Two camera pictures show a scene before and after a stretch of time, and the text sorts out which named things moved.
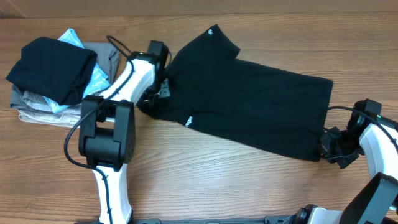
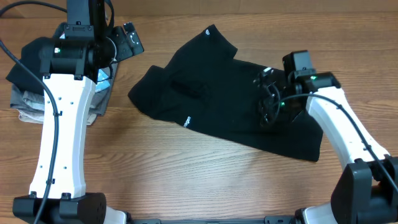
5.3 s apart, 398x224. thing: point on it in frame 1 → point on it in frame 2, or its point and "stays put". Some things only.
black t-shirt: x=269 y=108 stays put
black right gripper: x=324 y=149 → x=271 y=114
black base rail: x=274 y=219 stays put
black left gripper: x=164 y=92 → x=118 y=35
